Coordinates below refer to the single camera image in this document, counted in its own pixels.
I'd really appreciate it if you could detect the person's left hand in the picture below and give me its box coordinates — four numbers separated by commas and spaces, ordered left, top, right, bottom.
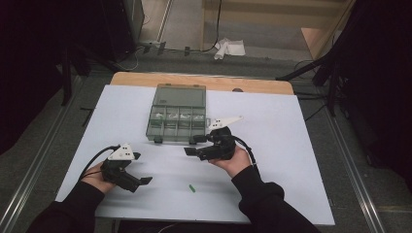
81, 161, 116, 194

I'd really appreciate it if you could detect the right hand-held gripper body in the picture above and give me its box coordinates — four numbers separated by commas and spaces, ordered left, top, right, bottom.
197, 116, 244, 162

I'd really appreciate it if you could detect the translucent grey compartment box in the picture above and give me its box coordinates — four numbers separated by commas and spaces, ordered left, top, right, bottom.
145, 83, 212, 145

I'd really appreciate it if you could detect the person's right hand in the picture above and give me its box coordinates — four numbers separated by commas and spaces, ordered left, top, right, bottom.
208, 145, 253, 179

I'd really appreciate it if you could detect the crumpled white paper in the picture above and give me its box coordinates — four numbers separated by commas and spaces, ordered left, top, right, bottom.
213, 37, 247, 61

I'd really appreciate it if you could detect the black cabinet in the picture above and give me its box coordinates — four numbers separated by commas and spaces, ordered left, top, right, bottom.
100, 0, 145, 62

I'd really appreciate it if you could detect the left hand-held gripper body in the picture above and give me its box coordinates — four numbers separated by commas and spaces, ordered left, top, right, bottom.
100, 143, 144, 193

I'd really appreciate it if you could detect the metal floor rail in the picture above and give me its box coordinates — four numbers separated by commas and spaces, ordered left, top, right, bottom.
324, 106, 387, 233
0, 76, 83, 233

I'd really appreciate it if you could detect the white board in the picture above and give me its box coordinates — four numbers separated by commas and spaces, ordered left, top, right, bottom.
55, 84, 336, 226

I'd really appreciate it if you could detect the wooden table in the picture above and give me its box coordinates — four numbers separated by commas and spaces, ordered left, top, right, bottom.
110, 71, 295, 96

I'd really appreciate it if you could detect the black floor cable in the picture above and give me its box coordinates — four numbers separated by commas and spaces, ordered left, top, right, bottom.
200, 0, 223, 53

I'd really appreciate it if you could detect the hand-held gripper black cable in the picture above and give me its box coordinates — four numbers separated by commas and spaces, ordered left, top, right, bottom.
233, 135, 258, 169
79, 145, 120, 181

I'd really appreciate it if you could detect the left hand-held gripper black cable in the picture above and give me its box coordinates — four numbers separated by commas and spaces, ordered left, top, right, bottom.
79, 145, 120, 181

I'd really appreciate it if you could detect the black metal stand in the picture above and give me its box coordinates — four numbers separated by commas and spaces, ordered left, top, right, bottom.
61, 45, 108, 107
275, 52, 343, 117

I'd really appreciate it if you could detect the right hand-held gripper black cable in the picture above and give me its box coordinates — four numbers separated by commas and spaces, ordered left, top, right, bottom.
233, 135, 258, 169

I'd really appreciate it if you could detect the light wooden frame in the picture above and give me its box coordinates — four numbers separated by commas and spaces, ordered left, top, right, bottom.
199, 0, 358, 60

